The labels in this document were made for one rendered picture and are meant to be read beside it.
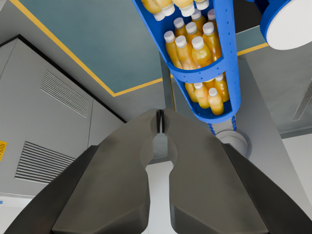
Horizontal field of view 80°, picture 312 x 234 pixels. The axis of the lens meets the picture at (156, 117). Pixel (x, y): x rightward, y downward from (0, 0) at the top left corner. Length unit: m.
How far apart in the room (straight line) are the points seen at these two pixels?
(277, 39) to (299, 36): 0.09
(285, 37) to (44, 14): 1.87
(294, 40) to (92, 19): 1.62
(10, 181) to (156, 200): 4.10
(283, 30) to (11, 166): 1.90
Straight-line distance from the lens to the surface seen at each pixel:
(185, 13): 0.63
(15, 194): 1.84
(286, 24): 1.01
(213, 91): 0.96
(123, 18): 2.02
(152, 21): 0.78
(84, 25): 2.11
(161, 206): 5.35
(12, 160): 1.84
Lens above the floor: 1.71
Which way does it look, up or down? 30 degrees down
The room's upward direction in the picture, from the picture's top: 175 degrees clockwise
